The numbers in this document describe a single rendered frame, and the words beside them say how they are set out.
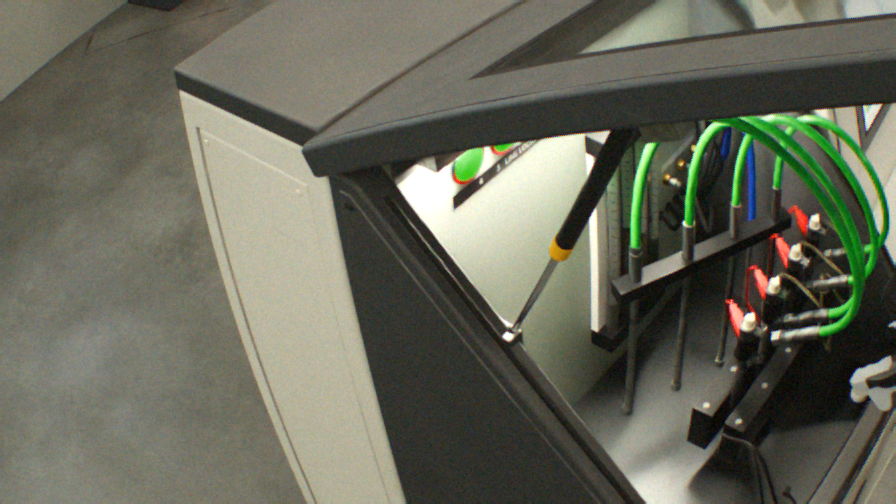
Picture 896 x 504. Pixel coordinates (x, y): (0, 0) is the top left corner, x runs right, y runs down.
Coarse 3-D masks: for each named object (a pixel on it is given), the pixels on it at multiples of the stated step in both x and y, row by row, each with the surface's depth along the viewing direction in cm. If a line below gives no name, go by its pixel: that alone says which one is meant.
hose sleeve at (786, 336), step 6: (786, 330) 129; (792, 330) 127; (798, 330) 126; (804, 330) 125; (810, 330) 124; (816, 330) 123; (780, 336) 129; (786, 336) 128; (792, 336) 127; (798, 336) 126; (804, 336) 125; (810, 336) 124; (816, 336) 123; (786, 342) 128; (792, 342) 127
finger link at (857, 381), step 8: (888, 360) 92; (864, 368) 97; (872, 368) 95; (880, 368) 93; (888, 368) 91; (856, 376) 97; (864, 376) 95; (856, 384) 97; (864, 384) 95; (872, 392) 95; (880, 392) 94; (888, 392) 93; (872, 400) 96; (880, 400) 95; (888, 400) 94; (880, 408) 96; (888, 408) 94
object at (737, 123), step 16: (736, 128) 116; (752, 128) 114; (656, 144) 128; (768, 144) 113; (784, 160) 112; (640, 176) 134; (800, 176) 112; (640, 192) 135; (816, 192) 111; (640, 208) 138; (832, 208) 111; (640, 224) 140; (640, 240) 142; (848, 240) 111; (848, 256) 112; (848, 320) 117
